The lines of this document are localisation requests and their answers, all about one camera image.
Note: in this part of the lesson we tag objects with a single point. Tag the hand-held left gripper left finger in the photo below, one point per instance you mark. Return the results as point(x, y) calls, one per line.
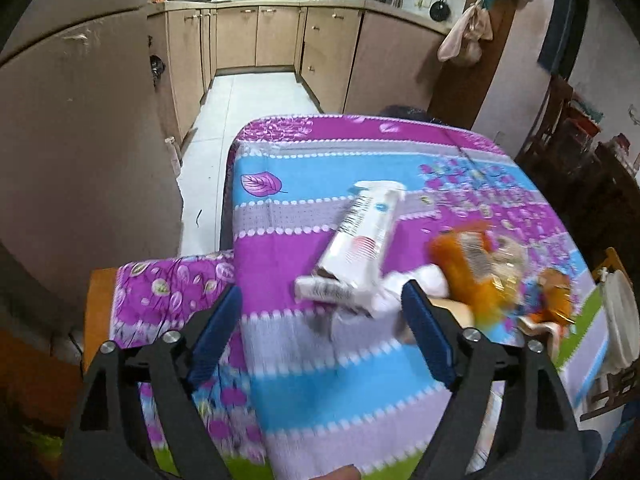
point(215, 332)

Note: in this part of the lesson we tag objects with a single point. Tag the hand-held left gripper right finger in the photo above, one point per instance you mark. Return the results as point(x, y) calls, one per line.
point(427, 330)

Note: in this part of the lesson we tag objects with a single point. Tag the white tissue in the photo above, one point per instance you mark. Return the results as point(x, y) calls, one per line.
point(430, 280)

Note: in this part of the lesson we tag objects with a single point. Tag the orange plastic packet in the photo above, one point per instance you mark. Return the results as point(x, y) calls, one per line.
point(465, 285)

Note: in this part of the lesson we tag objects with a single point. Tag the clear plastic packet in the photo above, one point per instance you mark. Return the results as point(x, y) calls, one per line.
point(512, 265)

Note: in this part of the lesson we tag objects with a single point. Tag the small white striped box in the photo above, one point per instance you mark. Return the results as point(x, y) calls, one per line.
point(325, 292)

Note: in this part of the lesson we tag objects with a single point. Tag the long white printed box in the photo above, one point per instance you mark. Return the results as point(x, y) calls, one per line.
point(360, 240)

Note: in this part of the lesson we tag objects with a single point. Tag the small orange wrapper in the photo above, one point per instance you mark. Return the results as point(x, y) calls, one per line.
point(555, 295)

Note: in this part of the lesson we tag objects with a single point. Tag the white plastic bucket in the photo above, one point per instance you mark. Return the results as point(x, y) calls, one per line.
point(622, 320)

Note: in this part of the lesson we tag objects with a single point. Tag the black trash bag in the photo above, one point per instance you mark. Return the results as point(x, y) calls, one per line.
point(415, 114)

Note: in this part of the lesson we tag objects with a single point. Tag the person's left hand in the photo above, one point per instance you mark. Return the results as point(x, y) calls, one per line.
point(340, 474)

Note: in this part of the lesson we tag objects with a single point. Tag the orange wooden stool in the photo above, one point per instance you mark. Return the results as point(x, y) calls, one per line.
point(97, 310)

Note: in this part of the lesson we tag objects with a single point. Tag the striped floral tablecloth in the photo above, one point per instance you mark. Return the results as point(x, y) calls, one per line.
point(300, 200)

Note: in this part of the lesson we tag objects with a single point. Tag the yellow plastic object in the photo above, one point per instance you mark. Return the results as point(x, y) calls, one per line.
point(612, 262)

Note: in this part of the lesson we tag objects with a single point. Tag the dark wooden sideboard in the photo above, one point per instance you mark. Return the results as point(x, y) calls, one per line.
point(615, 200)

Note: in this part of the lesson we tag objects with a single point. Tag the dark wooden chair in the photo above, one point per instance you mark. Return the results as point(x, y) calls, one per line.
point(547, 125)

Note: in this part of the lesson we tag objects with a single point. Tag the grey refrigerator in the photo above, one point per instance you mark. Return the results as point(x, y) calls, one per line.
point(75, 135)

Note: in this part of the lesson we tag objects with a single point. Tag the black hanging bag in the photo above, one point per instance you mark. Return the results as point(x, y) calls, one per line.
point(157, 66)

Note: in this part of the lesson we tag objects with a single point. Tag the beige cloth bags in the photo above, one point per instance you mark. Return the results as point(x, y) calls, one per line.
point(462, 40)

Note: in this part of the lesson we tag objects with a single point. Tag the beige kitchen base cabinets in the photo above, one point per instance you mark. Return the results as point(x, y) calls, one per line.
point(275, 35)

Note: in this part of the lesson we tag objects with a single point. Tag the dark window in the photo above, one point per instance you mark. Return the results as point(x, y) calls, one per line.
point(562, 25)

